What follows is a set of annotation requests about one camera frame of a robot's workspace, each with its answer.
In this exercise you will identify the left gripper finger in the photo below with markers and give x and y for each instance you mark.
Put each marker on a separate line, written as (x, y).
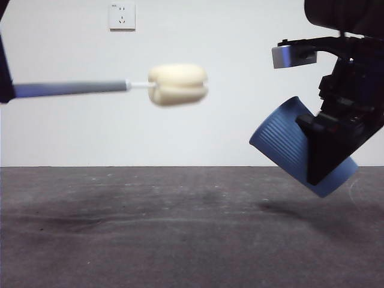
(5, 75)

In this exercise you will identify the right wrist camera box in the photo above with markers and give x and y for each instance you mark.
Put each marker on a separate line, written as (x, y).
(288, 57)

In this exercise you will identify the white wall socket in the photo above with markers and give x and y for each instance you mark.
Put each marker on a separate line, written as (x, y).
(122, 16)

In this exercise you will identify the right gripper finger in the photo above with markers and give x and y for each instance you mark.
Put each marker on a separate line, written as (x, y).
(324, 150)

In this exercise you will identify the blue ribbed plastic cup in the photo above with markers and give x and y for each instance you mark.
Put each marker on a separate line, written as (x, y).
(276, 135)

